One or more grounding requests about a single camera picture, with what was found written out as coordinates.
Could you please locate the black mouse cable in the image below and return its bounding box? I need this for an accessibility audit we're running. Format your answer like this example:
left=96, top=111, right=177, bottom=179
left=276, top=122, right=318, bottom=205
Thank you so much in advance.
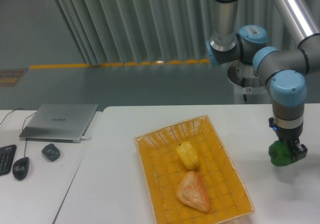
left=21, top=113, right=38, bottom=158

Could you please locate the yellow woven basket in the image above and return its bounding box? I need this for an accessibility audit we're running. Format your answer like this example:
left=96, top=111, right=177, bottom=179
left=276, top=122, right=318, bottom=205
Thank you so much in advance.
left=134, top=115, right=255, bottom=223

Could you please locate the black keyboard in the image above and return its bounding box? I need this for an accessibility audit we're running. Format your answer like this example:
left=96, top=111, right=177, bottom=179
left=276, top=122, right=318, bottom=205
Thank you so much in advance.
left=0, top=144, right=17, bottom=176

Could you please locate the yellow bell pepper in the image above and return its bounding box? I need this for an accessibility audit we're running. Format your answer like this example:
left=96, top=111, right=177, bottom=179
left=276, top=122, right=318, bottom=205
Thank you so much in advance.
left=176, top=141, right=200, bottom=170

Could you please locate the small black gadget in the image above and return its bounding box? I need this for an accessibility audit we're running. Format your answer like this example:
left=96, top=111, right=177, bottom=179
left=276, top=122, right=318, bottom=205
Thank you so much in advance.
left=42, top=143, right=61, bottom=162

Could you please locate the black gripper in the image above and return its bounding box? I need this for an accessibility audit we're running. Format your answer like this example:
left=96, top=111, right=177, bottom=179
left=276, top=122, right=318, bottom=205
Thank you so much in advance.
left=268, top=117, right=308, bottom=161

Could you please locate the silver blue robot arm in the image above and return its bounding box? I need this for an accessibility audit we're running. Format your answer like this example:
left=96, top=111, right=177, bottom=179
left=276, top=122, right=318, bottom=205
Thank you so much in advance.
left=206, top=0, right=320, bottom=166

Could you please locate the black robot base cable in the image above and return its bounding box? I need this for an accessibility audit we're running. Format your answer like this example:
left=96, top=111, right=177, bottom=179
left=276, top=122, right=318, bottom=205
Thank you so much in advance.
left=241, top=77, right=248, bottom=102

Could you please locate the triangular pastry bread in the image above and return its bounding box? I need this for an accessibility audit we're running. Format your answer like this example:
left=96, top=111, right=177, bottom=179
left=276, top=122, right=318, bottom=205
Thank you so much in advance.
left=176, top=171, right=210, bottom=213

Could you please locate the black computer mouse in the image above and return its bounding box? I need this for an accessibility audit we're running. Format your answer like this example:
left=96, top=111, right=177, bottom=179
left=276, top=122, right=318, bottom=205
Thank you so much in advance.
left=12, top=157, right=30, bottom=181

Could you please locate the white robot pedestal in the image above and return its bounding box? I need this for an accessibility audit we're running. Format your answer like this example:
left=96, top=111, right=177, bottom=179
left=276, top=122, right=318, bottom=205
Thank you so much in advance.
left=227, top=61, right=271, bottom=104

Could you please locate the silver closed laptop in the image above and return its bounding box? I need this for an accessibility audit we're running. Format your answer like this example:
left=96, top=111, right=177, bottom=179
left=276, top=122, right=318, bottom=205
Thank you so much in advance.
left=19, top=104, right=98, bottom=143

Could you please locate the grey pleated curtain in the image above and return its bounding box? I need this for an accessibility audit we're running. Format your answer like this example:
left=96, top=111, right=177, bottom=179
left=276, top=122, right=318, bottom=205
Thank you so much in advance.
left=57, top=0, right=320, bottom=74

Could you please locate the green bell pepper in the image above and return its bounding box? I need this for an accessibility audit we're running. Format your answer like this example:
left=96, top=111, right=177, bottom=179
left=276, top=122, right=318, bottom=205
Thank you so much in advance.
left=268, top=140, right=294, bottom=166

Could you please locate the black laptop cable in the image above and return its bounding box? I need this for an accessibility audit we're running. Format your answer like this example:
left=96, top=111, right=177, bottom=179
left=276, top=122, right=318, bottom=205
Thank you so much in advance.
left=0, top=108, right=38, bottom=126

